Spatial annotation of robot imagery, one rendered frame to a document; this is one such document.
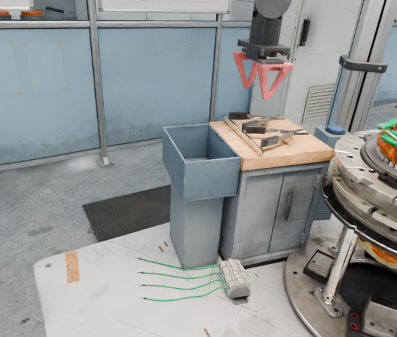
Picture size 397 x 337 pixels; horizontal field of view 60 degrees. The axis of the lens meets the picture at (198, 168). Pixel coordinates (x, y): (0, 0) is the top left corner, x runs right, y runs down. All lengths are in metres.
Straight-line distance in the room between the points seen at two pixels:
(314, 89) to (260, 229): 2.40
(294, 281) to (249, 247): 0.12
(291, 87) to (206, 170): 2.31
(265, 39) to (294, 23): 2.13
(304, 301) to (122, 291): 0.36
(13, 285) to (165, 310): 1.33
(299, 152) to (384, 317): 0.32
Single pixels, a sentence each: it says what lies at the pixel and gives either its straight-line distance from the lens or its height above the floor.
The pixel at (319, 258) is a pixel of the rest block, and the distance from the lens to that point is 0.80.
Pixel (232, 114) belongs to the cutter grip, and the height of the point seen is 1.09.
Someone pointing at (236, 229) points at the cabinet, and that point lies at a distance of 0.71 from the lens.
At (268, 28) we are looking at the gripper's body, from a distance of 0.69.
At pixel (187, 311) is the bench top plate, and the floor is 0.78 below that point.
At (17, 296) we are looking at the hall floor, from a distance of 1.91.
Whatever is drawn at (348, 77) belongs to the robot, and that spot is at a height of 1.13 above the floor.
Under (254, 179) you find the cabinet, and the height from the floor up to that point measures 1.01.
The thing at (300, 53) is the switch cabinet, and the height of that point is 0.91.
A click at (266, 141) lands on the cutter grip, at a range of 0.64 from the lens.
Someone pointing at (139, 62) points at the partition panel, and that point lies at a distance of 2.71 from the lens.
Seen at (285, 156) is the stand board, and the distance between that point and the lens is 0.66.
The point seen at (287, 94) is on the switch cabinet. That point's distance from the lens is 2.88.
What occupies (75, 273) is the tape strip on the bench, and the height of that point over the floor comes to 0.78.
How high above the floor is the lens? 1.34
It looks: 29 degrees down
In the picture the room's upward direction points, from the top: 4 degrees clockwise
